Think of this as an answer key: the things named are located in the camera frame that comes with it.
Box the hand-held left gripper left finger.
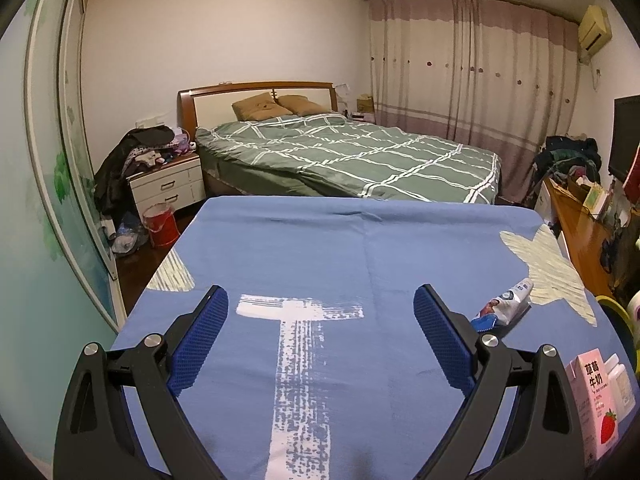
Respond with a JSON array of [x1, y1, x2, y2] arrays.
[[52, 285, 231, 480]]

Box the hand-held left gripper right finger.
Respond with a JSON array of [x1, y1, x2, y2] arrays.
[[412, 284, 586, 480]]

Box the yellow rimmed bin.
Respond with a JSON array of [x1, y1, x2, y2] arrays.
[[595, 294, 640, 376]]

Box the white snack wrapper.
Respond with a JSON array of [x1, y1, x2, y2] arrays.
[[471, 279, 535, 335]]

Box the red bucket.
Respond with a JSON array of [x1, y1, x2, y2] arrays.
[[142, 202, 180, 249]]

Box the crumpled plastic bags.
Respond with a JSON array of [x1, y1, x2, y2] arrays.
[[102, 210, 151, 256]]

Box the blue star print tablecloth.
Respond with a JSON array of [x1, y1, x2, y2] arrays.
[[107, 195, 636, 480]]

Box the pink milk carton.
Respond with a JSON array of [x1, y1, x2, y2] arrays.
[[565, 347, 621, 468]]

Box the long wooden desk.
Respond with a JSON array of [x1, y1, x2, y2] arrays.
[[542, 177, 626, 306]]

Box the white pill bottle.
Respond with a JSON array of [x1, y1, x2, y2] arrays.
[[605, 354, 637, 411]]

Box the white paper roll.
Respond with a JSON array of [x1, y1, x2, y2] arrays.
[[627, 290, 640, 351]]

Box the floral sliding wardrobe door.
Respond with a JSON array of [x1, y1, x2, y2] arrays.
[[20, 0, 126, 333]]

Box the black garment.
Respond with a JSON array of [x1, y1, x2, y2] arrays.
[[607, 210, 640, 306]]

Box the green checked duvet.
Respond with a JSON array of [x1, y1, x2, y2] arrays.
[[194, 112, 502, 206]]

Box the cardboard box with clutter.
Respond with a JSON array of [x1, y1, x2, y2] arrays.
[[567, 175, 608, 219]]

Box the heap of dark clothes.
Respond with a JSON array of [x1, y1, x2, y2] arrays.
[[94, 126, 196, 211]]

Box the pile of dark clothes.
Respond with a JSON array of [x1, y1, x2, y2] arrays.
[[532, 134, 601, 191]]

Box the wooden bed with headboard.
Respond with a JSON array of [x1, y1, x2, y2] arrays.
[[177, 81, 502, 206]]

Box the brown pillow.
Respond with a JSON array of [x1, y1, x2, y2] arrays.
[[231, 92, 294, 122], [276, 95, 326, 116]]

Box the pale striped curtain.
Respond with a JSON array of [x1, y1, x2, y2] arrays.
[[362, 0, 583, 211]]

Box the black television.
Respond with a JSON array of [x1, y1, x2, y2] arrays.
[[607, 96, 640, 184]]

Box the beige air conditioner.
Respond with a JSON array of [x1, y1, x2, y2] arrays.
[[577, 5, 613, 58]]

